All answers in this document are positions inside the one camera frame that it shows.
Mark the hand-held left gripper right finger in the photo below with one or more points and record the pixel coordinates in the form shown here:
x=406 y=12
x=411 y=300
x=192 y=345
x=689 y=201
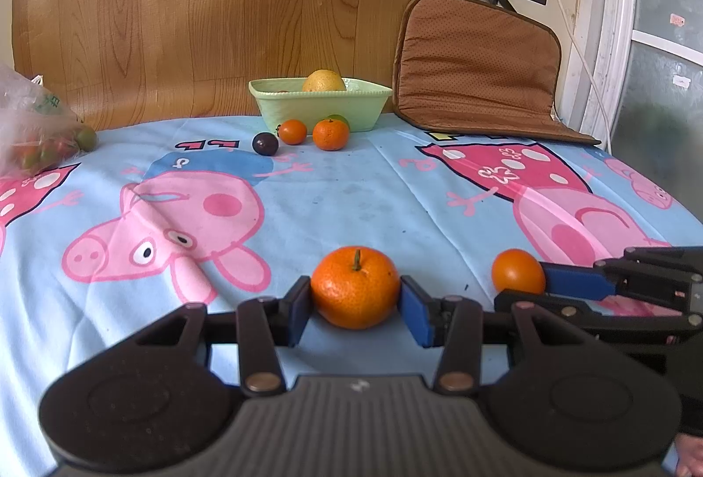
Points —
x=416 y=315

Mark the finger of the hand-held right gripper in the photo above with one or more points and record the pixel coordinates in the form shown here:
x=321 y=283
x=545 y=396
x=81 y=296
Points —
x=571 y=281
x=527 y=298

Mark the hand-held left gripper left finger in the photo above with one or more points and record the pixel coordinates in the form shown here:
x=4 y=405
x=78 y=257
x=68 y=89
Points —
x=299 y=313

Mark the small smooth orange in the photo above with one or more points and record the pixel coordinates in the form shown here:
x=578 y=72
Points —
x=517 y=272

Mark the mandarin orange with stem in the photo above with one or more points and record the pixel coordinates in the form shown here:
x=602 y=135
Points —
x=356 y=290

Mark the light green bowl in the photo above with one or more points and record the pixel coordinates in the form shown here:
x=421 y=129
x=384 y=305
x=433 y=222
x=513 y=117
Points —
x=318 y=111

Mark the person's right hand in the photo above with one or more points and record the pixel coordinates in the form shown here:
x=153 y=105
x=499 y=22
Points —
x=691 y=455

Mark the printed blue blanket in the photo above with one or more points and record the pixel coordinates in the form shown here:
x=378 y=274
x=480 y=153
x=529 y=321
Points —
x=357 y=191

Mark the dark purple plum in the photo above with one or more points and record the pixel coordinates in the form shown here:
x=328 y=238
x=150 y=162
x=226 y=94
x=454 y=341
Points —
x=264 y=144

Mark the small mandarin orange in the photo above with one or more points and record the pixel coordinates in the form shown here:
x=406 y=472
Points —
x=293 y=132

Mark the green citrus fruit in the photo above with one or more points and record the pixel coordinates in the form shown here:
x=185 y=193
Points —
x=341 y=118

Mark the small white sticker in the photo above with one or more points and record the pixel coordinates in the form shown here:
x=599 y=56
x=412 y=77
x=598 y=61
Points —
x=681 y=81

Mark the yellow pear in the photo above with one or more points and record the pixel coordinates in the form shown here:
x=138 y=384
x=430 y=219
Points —
x=324 y=81

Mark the brown seat cushion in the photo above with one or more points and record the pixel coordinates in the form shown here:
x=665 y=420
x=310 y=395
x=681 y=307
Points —
x=478 y=65

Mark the small olive green fruit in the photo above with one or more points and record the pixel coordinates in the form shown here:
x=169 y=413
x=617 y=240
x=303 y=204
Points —
x=85 y=139

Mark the small pink sticker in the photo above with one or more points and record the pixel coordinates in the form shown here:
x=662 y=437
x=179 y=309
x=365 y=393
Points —
x=677 y=20

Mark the clear plastic bag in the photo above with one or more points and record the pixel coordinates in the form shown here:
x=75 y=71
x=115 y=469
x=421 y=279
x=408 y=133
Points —
x=27 y=120

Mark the white window frame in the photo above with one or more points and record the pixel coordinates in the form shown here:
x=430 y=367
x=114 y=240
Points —
x=604 y=15

